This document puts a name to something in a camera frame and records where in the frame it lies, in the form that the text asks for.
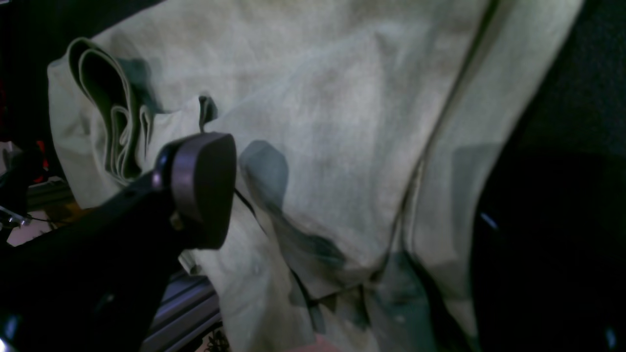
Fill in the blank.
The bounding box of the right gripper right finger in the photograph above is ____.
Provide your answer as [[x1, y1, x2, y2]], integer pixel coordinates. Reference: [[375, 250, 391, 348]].
[[471, 153, 626, 352]]

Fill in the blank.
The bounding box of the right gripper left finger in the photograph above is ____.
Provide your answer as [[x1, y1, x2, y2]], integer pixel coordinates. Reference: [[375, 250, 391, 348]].
[[0, 132, 237, 352]]

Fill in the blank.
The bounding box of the sage green T-shirt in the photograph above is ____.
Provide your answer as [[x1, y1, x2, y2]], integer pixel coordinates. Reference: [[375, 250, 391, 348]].
[[47, 0, 582, 352]]

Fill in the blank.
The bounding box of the black table cloth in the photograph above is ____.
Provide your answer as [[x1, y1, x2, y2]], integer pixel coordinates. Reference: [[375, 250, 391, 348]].
[[0, 0, 626, 352]]

